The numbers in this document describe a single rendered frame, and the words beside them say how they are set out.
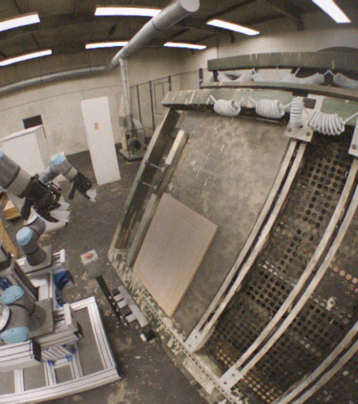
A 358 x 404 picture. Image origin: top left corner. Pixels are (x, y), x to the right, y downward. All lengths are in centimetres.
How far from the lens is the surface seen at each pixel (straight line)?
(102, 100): 472
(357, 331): 78
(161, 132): 138
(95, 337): 195
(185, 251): 100
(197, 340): 97
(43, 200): 62
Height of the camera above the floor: 191
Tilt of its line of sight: 31 degrees down
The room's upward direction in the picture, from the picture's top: 3 degrees counter-clockwise
